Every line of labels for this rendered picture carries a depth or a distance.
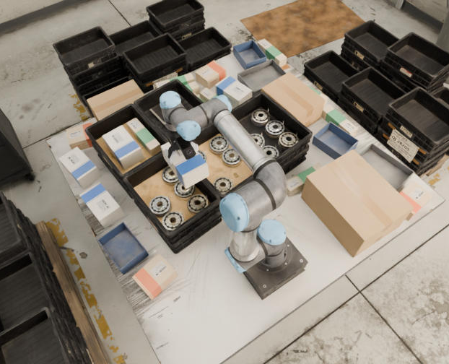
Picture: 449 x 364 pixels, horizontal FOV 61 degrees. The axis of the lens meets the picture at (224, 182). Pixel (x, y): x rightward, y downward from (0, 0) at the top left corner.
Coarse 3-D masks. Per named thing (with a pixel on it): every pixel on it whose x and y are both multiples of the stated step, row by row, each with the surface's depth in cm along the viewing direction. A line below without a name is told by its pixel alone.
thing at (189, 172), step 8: (168, 144) 167; (176, 160) 162; (184, 160) 162; (192, 160) 162; (200, 160) 162; (176, 168) 161; (184, 168) 160; (192, 168) 160; (200, 168) 160; (208, 168) 164; (184, 176) 158; (192, 176) 161; (200, 176) 165; (184, 184) 163; (192, 184) 166
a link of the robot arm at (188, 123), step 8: (176, 112) 136; (184, 112) 136; (192, 112) 135; (200, 112) 136; (176, 120) 135; (184, 120) 134; (192, 120) 134; (200, 120) 136; (176, 128) 135; (184, 128) 133; (192, 128) 133; (200, 128) 135; (184, 136) 134; (192, 136) 136
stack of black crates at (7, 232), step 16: (0, 192) 222; (0, 208) 228; (16, 208) 235; (0, 224) 222; (16, 224) 217; (32, 224) 259; (0, 240) 216; (16, 240) 216; (32, 240) 229; (0, 256) 205; (16, 256) 211; (48, 256) 246
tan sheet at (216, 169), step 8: (208, 144) 205; (208, 152) 202; (208, 160) 199; (216, 160) 199; (216, 168) 197; (224, 168) 196; (232, 168) 196; (240, 168) 196; (248, 168) 196; (208, 176) 194; (216, 176) 194; (224, 176) 194; (232, 176) 194; (240, 176) 193; (248, 176) 193
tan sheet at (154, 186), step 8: (152, 176) 195; (160, 176) 195; (144, 184) 193; (152, 184) 193; (160, 184) 192; (144, 192) 190; (152, 192) 190; (160, 192) 190; (168, 192) 190; (200, 192) 189; (144, 200) 188; (176, 200) 187; (184, 200) 187; (208, 200) 187; (176, 208) 185; (184, 208) 185; (184, 216) 182; (192, 216) 182
